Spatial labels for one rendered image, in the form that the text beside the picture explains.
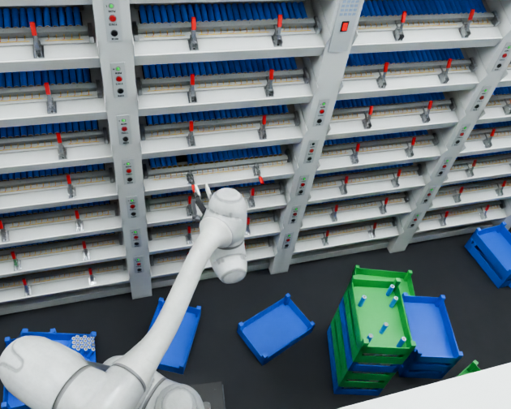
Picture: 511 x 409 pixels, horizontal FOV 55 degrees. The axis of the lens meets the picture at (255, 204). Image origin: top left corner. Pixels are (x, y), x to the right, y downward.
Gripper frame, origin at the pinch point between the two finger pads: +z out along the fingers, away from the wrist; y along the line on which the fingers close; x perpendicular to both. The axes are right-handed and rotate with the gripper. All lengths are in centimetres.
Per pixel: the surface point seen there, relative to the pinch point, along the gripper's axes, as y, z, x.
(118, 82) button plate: 23.8, 7.9, -39.5
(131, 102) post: 20.5, 9.3, -31.8
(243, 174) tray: -20.4, 17.4, 7.2
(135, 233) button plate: 23.6, 19.4, 31.5
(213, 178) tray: -8.1, 17.3, 7.3
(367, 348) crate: -52, -46, 48
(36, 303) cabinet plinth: 71, 31, 75
